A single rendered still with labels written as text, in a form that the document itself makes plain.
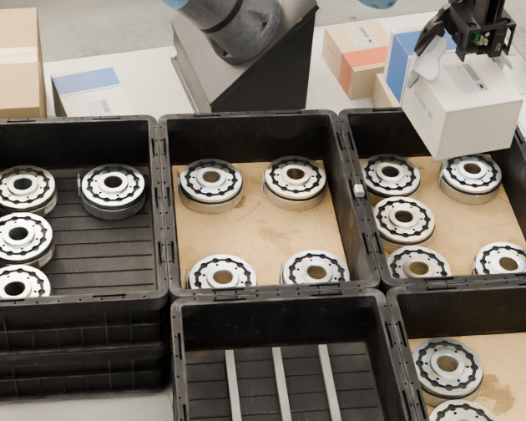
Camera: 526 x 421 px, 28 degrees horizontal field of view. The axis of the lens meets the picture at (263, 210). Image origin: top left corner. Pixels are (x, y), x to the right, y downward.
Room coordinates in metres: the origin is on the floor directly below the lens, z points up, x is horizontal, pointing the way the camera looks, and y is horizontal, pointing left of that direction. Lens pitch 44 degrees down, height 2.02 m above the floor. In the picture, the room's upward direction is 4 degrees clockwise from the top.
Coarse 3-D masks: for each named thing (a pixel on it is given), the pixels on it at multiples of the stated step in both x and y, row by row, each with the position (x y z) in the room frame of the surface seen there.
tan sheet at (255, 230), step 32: (320, 160) 1.37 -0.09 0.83; (256, 192) 1.27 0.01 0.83; (192, 224) 1.19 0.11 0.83; (224, 224) 1.19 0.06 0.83; (256, 224) 1.20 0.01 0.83; (288, 224) 1.20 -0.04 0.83; (320, 224) 1.21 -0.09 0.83; (192, 256) 1.12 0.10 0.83; (256, 256) 1.13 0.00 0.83; (288, 256) 1.13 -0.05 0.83
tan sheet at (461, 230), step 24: (432, 168) 1.37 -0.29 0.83; (432, 192) 1.31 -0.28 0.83; (504, 192) 1.32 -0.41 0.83; (456, 216) 1.25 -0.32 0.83; (480, 216) 1.26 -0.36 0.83; (504, 216) 1.26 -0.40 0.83; (432, 240) 1.19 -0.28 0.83; (456, 240) 1.20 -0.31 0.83; (480, 240) 1.20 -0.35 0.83; (504, 240) 1.21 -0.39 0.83; (456, 264) 1.14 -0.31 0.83
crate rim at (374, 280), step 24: (168, 120) 1.32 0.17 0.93; (192, 120) 1.33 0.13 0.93; (336, 120) 1.35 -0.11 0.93; (168, 144) 1.26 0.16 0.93; (336, 144) 1.30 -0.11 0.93; (168, 168) 1.21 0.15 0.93; (168, 192) 1.17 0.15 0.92; (168, 216) 1.10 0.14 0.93; (360, 216) 1.13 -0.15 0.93; (168, 240) 1.05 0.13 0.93; (360, 240) 1.08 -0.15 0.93; (168, 264) 1.00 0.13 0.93; (216, 288) 0.97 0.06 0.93; (240, 288) 0.97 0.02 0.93; (264, 288) 0.97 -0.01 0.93; (288, 288) 0.98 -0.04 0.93; (312, 288) 0.98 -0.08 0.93; (336, 288) 0.98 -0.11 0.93
